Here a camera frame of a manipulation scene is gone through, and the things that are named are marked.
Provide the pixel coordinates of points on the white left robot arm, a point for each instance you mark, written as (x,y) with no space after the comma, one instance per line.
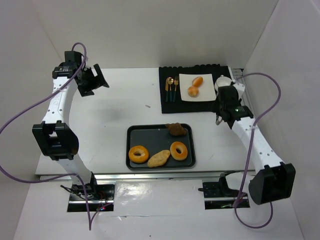
(54,136)

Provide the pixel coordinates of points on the right pale bagel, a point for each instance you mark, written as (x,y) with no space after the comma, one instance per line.
(178,151)

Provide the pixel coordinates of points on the oblong tan bread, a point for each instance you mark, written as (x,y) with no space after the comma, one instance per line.
(159,159)

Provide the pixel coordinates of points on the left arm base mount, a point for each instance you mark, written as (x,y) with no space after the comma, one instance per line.
(101,201)

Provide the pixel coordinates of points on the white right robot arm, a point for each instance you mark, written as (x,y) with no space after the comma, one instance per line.
(274,179)

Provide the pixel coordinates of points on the aluminium side rail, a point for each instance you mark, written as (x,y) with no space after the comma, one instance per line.
(246,80)

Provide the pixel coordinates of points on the black baking tray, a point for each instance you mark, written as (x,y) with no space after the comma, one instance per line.
(155,138)

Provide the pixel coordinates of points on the white square plate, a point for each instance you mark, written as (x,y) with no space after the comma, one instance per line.
(206,89)

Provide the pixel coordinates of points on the dark brown croissant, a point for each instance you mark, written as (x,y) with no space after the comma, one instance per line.
(176,129)

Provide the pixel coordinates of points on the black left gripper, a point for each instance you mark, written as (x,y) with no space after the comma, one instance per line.
(90,79)

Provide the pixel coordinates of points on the orange bread roll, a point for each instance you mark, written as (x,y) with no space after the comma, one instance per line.
(197,81)

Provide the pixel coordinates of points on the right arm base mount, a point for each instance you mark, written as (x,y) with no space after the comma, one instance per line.
(217,195)

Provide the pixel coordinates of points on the gold knife teal handle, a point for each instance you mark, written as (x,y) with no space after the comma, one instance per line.
(167,90)

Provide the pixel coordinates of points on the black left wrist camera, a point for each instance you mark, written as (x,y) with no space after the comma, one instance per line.
(73,58)

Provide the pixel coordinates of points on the black placemat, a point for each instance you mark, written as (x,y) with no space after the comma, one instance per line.
(180,106)

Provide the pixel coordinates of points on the metal tongs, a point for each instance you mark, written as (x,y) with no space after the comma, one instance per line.
(218,120)

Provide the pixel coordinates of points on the left orange bagel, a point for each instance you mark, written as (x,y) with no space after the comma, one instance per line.
(138,154)

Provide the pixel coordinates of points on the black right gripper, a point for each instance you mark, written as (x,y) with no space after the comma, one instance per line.
(220,110)

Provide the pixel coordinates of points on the gold fork teal handle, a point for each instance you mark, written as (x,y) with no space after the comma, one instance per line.
(176,83)

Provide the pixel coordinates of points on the gold spoon teal handle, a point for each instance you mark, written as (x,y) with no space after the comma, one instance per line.
(170,82)

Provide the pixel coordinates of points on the white cup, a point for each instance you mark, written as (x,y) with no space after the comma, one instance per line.
(223,81)

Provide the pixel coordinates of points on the round bun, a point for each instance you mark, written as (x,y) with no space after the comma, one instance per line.
(193,91)

